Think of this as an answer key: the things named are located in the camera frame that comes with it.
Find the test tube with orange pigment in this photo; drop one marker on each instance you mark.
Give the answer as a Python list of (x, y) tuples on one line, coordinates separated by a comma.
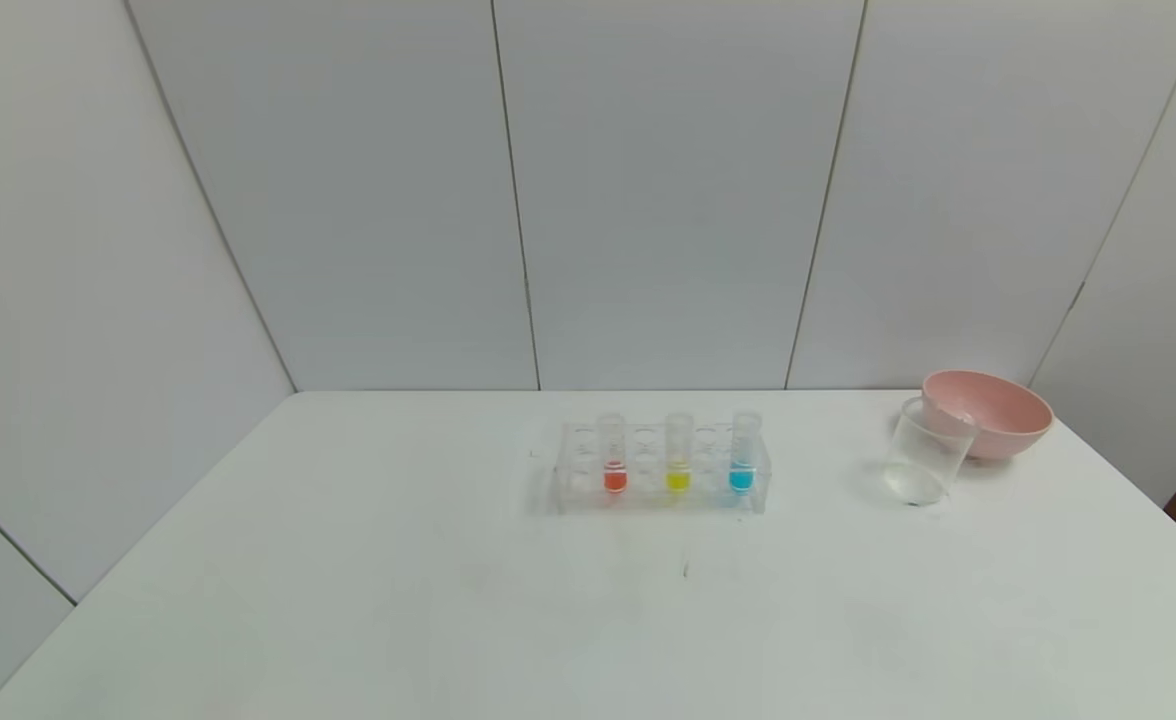
[(614, 478)]

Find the test tube with blue pigment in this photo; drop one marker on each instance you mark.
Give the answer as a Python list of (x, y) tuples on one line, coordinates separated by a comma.
[(741, 479)]

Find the pink bowl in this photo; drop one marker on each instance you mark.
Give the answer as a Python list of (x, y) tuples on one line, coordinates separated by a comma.
[(1003, 415)]

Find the test tube with yellow pigment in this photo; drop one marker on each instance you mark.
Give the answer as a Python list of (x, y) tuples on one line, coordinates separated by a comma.
[(678, 480)]

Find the clear glass beaker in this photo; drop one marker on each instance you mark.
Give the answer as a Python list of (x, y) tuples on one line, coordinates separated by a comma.
[(923, 460)]

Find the clear plastic test tube rack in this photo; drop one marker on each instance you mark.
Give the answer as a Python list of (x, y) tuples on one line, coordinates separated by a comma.
[(648, 500)]

